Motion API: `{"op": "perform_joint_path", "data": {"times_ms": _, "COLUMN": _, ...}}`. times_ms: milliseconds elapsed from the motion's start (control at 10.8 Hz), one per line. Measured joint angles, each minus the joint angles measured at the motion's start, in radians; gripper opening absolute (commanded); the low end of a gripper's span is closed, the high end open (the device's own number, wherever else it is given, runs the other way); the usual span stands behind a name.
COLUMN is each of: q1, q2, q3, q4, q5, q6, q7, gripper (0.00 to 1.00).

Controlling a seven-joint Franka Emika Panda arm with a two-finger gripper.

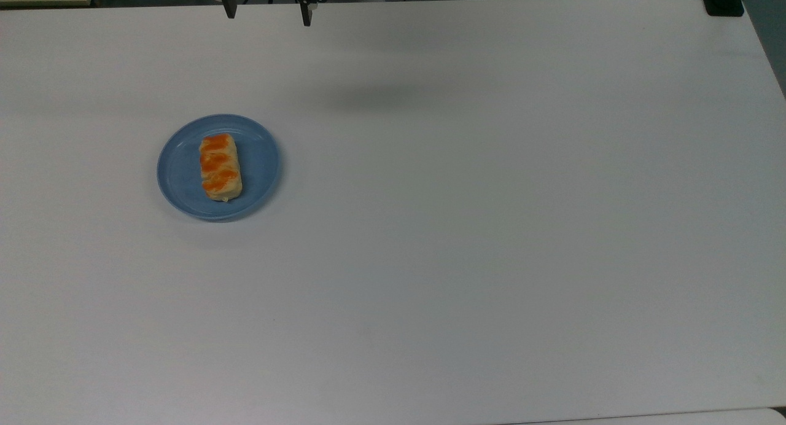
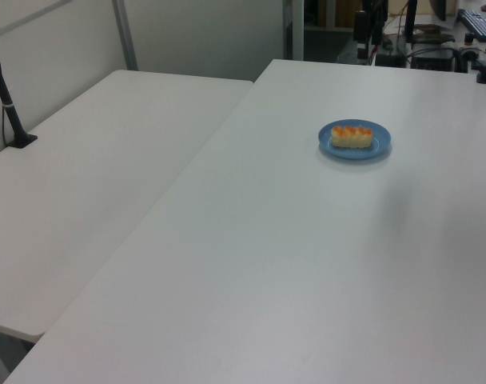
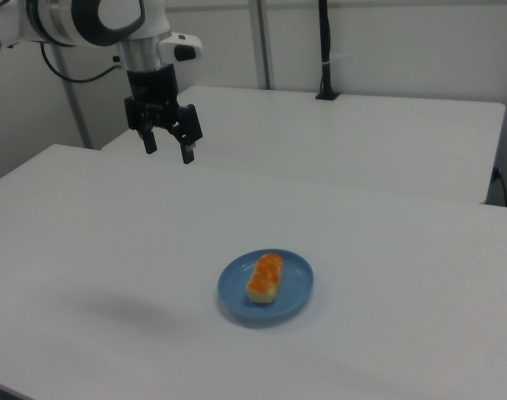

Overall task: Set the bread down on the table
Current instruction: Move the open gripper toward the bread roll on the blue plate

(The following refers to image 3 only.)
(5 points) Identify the black camera pole with clamp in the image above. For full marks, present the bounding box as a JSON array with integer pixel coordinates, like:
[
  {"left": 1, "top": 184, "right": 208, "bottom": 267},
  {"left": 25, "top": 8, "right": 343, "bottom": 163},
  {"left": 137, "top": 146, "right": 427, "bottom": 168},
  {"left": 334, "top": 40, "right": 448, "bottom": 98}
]
[{"left": 315, "top": 0, "right": 341, "bottom": 102}]

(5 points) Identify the grey wall panel strip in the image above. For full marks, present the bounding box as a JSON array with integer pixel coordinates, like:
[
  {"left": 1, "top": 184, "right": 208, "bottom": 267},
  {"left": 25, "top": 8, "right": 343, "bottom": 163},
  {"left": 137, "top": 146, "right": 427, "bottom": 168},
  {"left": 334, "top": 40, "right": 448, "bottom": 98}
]
[{"left": 248, "top": 0, "right": 276, "bottom": 90}]

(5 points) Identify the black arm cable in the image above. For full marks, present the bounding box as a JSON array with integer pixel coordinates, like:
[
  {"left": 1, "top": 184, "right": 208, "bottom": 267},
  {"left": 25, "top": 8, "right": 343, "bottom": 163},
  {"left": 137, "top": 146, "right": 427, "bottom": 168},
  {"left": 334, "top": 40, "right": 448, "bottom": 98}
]
[{"left": 39, "top": 41, "right": 122, "bottom": 83}]

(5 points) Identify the black wall cable with plug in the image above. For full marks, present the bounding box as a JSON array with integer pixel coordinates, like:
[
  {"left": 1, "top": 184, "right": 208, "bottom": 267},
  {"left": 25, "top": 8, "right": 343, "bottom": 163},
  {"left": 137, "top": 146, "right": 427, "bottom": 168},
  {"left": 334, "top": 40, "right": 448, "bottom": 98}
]
[{"left": 491, "top": 166, "right": 507, "bottom": 207}]

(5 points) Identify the orange-topped bread loaf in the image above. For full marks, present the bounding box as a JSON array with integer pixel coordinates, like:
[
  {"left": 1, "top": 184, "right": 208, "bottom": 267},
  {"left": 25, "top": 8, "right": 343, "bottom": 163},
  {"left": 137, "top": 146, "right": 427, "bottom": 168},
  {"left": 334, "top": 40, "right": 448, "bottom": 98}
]
[{"left": 245, "top": 252, "right": 287, "bottom": 304}]

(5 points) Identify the blue round plate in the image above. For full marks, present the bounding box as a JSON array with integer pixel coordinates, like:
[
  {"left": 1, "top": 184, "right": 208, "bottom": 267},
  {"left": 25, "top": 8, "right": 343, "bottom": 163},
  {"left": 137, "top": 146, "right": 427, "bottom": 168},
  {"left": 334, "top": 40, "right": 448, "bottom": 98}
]
[{"left": 217, "top": 247, "right": 315, "bottom": 328}]

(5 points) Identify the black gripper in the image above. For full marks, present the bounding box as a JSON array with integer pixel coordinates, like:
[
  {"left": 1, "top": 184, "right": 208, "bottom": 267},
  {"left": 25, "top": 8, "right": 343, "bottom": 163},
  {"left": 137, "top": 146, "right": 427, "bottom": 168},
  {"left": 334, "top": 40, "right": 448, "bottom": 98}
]
[{"left": 123, "top": 62, "right": 204, "bottom": 165}]

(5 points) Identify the white rear table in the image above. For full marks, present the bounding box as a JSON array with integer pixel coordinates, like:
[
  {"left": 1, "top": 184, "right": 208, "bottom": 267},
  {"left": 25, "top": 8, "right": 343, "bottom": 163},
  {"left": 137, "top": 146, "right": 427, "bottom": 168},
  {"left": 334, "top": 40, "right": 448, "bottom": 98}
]
[{"left": 100, "top": 85, "right": 507, "bottom": 205}]

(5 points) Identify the grey metal frame post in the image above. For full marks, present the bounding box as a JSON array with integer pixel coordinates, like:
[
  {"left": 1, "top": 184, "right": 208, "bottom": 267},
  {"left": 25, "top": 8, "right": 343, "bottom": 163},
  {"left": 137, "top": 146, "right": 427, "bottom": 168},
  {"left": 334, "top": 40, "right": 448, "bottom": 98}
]
[{"left": 54, "top": 42, "right": 93, "bottom": 149}]

